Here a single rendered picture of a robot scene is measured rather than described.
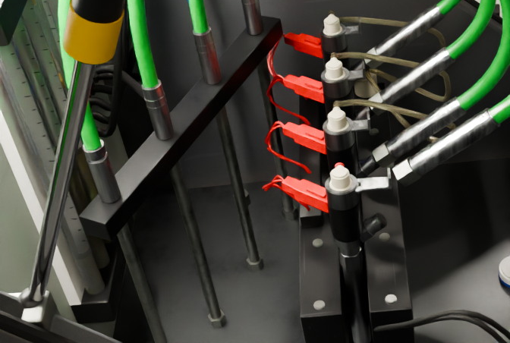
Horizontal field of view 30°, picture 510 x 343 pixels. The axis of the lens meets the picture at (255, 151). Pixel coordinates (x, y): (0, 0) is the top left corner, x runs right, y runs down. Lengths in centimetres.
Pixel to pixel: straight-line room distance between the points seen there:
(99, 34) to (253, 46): 65
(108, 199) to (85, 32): 50
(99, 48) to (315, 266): 59
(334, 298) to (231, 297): 25
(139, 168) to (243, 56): 18
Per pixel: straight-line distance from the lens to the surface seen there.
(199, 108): 91
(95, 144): 80
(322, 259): 91
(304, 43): 103
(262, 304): 108
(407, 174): 80
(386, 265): 89
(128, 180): 85
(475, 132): 78
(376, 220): 84
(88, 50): 34
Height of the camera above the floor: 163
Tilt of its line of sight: 39 degrees down
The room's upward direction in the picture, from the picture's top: 12 degrees counter-clockwise
